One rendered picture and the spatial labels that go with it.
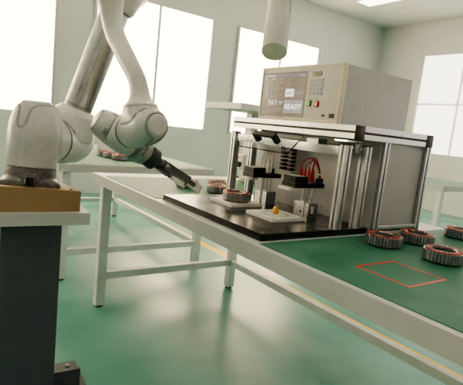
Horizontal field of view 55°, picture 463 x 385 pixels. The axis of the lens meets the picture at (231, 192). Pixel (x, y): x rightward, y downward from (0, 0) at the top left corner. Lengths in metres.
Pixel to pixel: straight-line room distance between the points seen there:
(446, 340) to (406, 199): 0.93
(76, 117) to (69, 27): 4.51
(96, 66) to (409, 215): 1.27
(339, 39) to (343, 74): 7.18
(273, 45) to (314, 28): 5.43
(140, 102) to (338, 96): 0.67
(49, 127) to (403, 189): 1.24
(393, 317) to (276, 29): 2.28
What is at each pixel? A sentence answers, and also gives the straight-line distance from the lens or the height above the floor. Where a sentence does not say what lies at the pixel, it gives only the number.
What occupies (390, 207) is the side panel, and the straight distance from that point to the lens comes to 1.71.
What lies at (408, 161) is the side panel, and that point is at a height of 1.01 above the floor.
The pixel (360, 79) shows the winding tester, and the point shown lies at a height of 1.28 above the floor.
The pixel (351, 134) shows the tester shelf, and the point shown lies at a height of 1.08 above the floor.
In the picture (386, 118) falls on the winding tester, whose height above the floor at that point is 1.16.
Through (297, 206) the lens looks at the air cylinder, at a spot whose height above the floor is 0.80.
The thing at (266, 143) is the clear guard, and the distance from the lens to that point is 1.41.
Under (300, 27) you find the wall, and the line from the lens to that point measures 8.10.
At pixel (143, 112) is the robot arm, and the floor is 1.08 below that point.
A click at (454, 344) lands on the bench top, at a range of 0.92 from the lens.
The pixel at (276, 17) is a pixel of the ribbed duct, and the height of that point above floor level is 1.78.
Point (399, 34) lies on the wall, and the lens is 9.48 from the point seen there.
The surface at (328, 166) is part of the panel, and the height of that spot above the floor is 0.96.
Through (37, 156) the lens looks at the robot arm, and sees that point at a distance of 1.52.
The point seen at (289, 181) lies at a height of 0.90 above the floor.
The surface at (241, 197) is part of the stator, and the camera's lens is 1.71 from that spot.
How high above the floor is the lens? 1.06
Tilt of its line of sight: 8 degrees down
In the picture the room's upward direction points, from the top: 6 degrees clockwise
